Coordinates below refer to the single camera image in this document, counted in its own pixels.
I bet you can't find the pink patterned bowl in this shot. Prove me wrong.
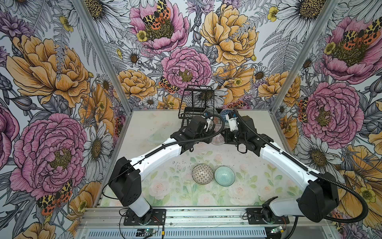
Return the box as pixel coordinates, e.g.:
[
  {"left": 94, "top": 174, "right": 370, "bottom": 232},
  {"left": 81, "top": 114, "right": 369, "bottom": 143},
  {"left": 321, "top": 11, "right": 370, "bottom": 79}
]
[{"left": 211, "top": 133, "right": 225, "bottom": 145}]

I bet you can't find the green patterned bowl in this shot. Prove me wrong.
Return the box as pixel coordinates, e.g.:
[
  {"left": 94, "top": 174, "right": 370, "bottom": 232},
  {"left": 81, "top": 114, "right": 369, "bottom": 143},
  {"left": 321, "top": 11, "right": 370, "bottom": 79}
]
[{"left": 203, "top": 108, "right": 218, "bottom": 118}]

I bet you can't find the blue patterned bowl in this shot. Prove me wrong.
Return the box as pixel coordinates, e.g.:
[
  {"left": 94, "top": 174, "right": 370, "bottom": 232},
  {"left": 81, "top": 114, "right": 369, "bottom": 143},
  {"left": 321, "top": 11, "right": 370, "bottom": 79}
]
[{"left": 220, "top": 109, "right": 236, "bottom": 121}]

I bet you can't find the brown patterned bowl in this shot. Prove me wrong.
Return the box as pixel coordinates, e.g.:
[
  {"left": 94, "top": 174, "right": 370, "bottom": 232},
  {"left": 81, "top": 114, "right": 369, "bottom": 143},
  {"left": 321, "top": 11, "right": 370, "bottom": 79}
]
[{"left": 192, "top": 164, "right": 213, "bottom": 185}]

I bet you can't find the mint green striped bowl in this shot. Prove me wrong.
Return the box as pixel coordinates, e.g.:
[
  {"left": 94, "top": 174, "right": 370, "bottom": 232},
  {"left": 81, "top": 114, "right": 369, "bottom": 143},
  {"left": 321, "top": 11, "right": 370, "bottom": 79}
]
[{"left": 214, "top": 166, "right": 235, "bottom": 187}]

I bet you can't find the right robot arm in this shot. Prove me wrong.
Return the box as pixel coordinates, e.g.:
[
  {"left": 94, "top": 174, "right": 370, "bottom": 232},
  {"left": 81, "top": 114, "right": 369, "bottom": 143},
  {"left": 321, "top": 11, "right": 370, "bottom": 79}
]
[{"left": 222, "top": 109, "right": 369, "bottom": 224}]

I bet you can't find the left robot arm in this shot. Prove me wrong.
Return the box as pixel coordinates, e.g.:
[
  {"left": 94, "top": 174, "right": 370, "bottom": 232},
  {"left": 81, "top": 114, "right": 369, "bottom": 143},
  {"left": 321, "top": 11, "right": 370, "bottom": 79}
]
[{"left": 107, "top": 114, "right": 225, "bottom": 224}]

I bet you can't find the black wire dish rack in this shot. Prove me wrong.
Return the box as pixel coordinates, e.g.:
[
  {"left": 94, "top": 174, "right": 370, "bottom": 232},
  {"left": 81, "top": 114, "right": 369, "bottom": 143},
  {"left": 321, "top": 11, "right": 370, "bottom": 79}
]
[{"left": 178, "top": 85, "right": 236, "bottom": 139}]

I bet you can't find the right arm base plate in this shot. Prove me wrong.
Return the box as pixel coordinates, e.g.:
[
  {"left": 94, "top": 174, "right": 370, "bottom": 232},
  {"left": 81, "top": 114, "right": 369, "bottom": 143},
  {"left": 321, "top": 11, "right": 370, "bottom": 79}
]
[{"left": 242, "top": 207, "right": 289, "bottom": 225}]

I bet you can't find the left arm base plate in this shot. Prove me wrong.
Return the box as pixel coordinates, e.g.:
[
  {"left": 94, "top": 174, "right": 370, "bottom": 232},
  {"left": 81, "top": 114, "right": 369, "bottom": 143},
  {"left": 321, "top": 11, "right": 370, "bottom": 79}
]
[{"left": 123, "top": 208, "right": 167, "bottom": 226}]

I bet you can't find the white vented cable duct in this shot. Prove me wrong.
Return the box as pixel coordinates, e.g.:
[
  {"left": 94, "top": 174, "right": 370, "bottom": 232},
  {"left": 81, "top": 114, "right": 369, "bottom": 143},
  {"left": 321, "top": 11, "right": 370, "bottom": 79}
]
[{"left": 83, "top": 227, "right": 267, "bottom": 239}]

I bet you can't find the aluminium front rail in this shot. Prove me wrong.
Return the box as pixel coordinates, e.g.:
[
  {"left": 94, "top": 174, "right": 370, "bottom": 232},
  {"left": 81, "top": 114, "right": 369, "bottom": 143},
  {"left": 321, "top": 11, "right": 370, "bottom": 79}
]
[{"left": 79, "top": 206, "right": 333, "bottom": 229}]

